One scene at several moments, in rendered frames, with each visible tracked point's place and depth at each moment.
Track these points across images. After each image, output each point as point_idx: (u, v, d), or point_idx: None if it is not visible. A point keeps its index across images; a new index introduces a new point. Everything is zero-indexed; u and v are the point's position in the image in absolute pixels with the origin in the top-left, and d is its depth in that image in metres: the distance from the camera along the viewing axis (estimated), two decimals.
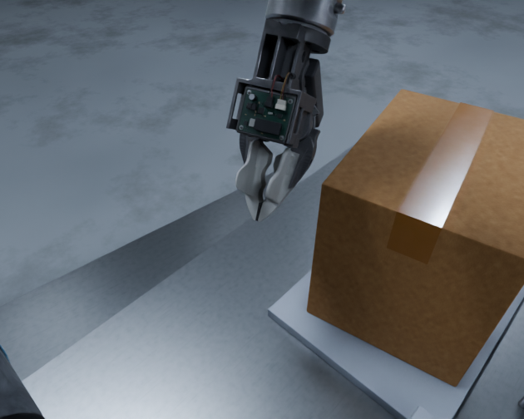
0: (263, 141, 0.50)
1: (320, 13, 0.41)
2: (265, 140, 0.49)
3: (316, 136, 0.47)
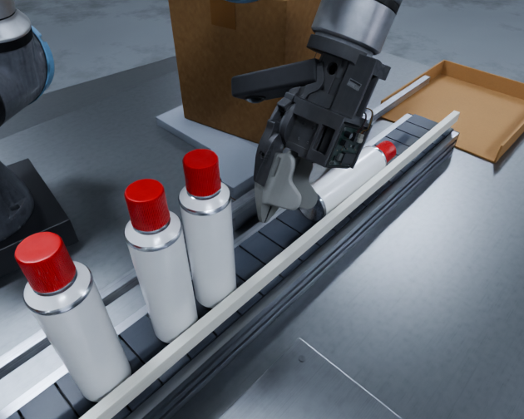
0: None
1: None
2: (283, 148, 0.47)
3: None
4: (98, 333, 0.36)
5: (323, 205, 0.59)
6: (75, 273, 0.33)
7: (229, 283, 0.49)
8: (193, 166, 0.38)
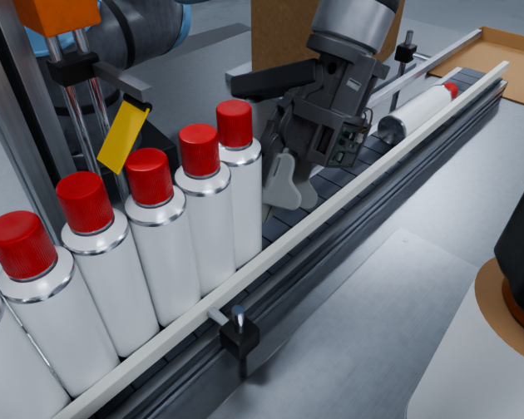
0: None
1: None
2: (283, 148, 0.47)
3: None
4: (180, 259, 0.38)
5: (404, 128, 0.67)
6: (171, 195, 0.35)
7: (254, 244, 0.48)
8: (225, 114, 0.38)
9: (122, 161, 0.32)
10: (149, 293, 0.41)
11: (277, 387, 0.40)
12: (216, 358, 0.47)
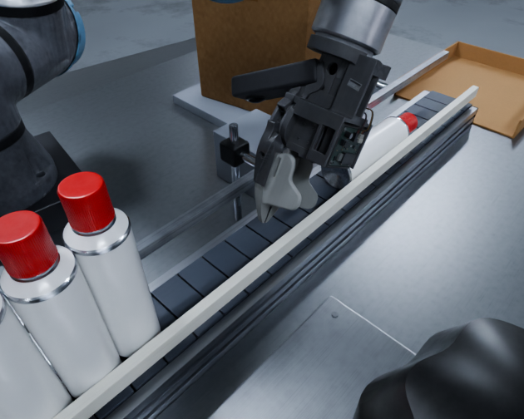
0: None
1: None
2: (283, 148, 0.47)
3: None
4: (6, 382, 0.30)
5: (348, 171, 0.59)
6: None
7: (140, 332, 0.40)
8: (65, 195, 0.30)
9: None
10: None
11: None
12: None
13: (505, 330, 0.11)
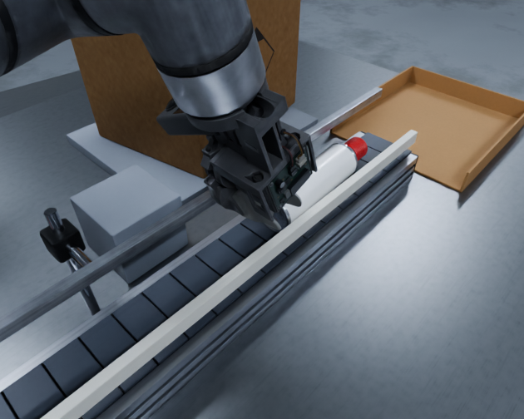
0: None
1: (263, 60, 0.32)
2: None
3: None
4: None
5: (285, 213, 0.51)
6: None
7: None
8: None
9: None
10: None
11: None
12: None
13: None
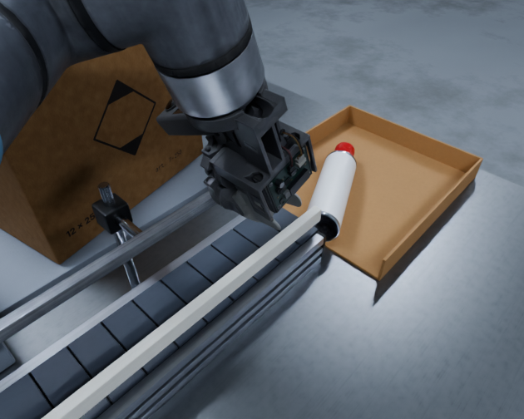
0: None
1: (262, 61, 0.32)
2: None
3: None
4: None
5: None
6: None
7: None
8: None
9: None
10: None
11: None
12: None
13: None
